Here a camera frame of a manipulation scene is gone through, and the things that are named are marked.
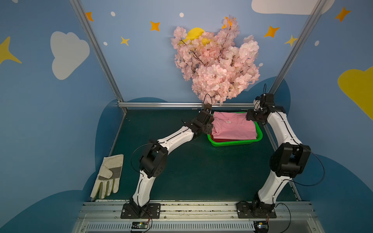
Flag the small circuit board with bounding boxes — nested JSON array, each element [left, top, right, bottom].
[[131, 222, 149, 230], [254, 221, 269, 233]]

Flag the beige work glove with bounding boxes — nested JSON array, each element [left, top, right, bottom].
[[90, 154, 124, 199]]

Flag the aluminium frame back bar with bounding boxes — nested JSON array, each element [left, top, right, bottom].
[[118, 101, 260, 109]]

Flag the right aluminium frame post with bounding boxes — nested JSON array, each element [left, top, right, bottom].
[[258, 0, 328, 115]]

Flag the pink cherry blossom tree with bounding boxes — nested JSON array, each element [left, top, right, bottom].
[[171, 16, 260, 105]]

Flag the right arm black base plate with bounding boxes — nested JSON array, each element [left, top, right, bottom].
[[236, 202, 277, 218]]

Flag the aluminium frame post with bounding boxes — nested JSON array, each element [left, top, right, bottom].
[[70, 0, 128, 114], [258, 0, 328, 115]]

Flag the aluminium front rail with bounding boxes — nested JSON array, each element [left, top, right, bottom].
[[72, 200, 324, 233]]

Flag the right small circuit board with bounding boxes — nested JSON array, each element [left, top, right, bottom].
[[254, 221, 269, 233]]

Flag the green plastic basket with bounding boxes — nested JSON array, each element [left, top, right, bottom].
[[207, 112, 263, 147]]

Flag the left aluminium frame post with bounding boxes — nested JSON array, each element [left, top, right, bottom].
[[70, 0, 128, 114]]

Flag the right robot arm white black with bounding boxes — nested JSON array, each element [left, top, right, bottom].
[[246, 100, 310, 215]]

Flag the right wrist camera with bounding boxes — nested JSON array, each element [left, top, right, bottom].
[[253, 93, 275, 108]]

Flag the dark red t-shirt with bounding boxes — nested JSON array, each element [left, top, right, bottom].
[[211, 137, 235, 143]]

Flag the pink t-shirt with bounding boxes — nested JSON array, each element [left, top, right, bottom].
[[212, 112, 257, 140]]

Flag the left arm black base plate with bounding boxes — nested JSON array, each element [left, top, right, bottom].
[[120, 203, 161, 219]]

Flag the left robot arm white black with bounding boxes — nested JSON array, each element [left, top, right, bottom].
[[129, 104, 213, 212]]

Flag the left small circuit board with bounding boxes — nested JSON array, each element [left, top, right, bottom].
[[131, 222, 149, 230]]

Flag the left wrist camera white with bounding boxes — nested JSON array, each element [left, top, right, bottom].
[[203, 103, 212, 113]]

